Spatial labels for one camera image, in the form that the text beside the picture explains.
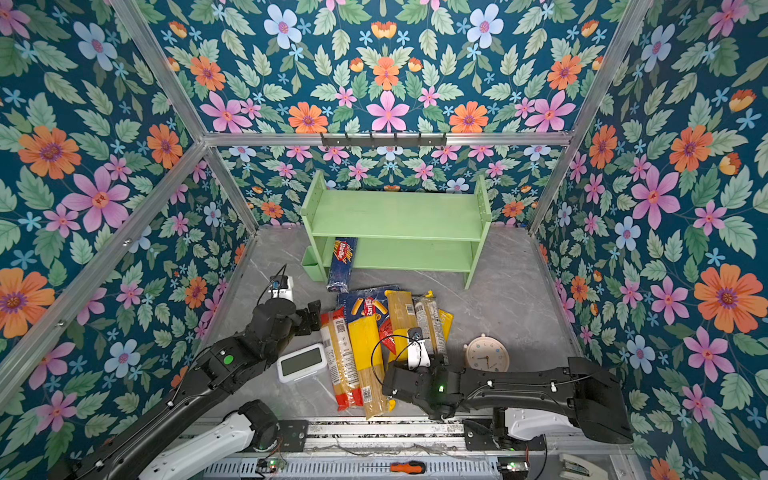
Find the clear spaghetti bag blue end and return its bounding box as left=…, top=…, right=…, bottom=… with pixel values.
left=414, top=291, right=449, bottom=365

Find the yellow-banded spaghetti bag barcode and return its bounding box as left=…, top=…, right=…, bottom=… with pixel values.
left=385, top=290, right=419, bottom=363

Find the yellow spaghetti bag long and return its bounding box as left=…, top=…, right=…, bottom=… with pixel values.
left=348, top=314, right=396, bottom=420

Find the blue Barilla spaghetti box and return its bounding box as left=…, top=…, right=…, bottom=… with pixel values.
left=327, top=237, right=358, bottom=293

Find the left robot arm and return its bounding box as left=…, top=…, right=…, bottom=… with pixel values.
left=48, top=298, right=321, bottom=479

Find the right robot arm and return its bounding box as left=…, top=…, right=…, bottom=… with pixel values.
left=382, top=357, right=633, bottom=445

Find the green two-tier shelf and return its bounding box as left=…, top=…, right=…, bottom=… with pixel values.
left=301, top=171, right=492, bottom=289

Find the white digital clock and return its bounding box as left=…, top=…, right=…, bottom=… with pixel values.
left=277, top=343, right=327, bottom=384

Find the cream analog alarm clock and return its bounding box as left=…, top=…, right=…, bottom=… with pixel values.
left=464, top=334, right=510, bottom=373

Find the red-ended spaghetti bag white label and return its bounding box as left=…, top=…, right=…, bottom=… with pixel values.
left=320, top=308, right=364, bottom=411

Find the red spaghetti bag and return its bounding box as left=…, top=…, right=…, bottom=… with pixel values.
left=378, top=315, right=396, bottom=353

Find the blue Barilla rigatoni box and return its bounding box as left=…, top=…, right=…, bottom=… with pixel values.
left=337, top=284, right=400, bottom=324

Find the white stapler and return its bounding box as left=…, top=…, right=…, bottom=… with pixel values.
left=559, top=453, right=609, bottom=480

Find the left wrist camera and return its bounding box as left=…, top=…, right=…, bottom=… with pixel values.
left=268, top=274, right=294, bottom=302

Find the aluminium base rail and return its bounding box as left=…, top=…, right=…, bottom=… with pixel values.
left=167, top=413, right=637, bottom=457

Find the orange handled screwdriver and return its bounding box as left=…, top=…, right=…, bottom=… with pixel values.
left=342, top=460, right=427, bottom=475

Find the metal hook rail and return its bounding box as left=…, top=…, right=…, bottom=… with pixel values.
left=320, top=133, right=448, bottom=148

